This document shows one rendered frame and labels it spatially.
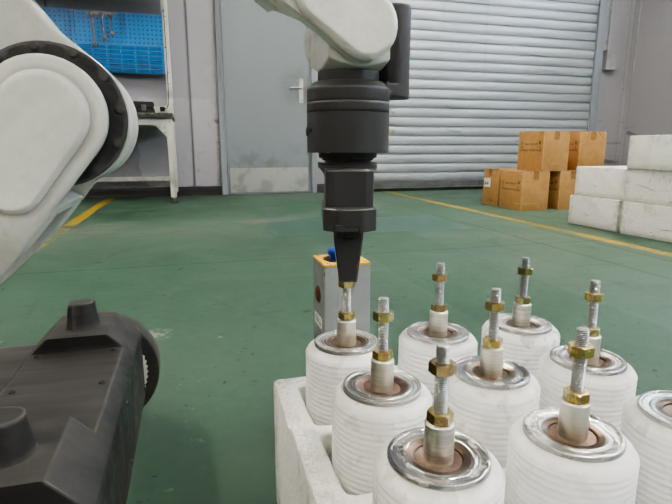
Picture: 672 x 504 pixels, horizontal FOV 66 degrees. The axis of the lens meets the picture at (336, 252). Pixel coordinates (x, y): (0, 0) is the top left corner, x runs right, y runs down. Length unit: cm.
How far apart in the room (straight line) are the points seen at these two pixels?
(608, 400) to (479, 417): 14
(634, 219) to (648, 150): 37
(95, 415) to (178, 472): 26
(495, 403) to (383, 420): 11
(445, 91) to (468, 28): 71
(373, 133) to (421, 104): 539
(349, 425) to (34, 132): 40
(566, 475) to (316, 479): 21
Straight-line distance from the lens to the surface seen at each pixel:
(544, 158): 425
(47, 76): 57
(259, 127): 546
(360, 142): 53
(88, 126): 56
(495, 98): 637
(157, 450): 93
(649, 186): 321
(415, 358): 62
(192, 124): 542
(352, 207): 53
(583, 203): 353
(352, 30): 52
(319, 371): 59
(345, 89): 53
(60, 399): 70
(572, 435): 46
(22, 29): 63
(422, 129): 591
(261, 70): 552
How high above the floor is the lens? 48
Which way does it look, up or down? 12 degrees down
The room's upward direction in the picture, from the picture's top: straight up
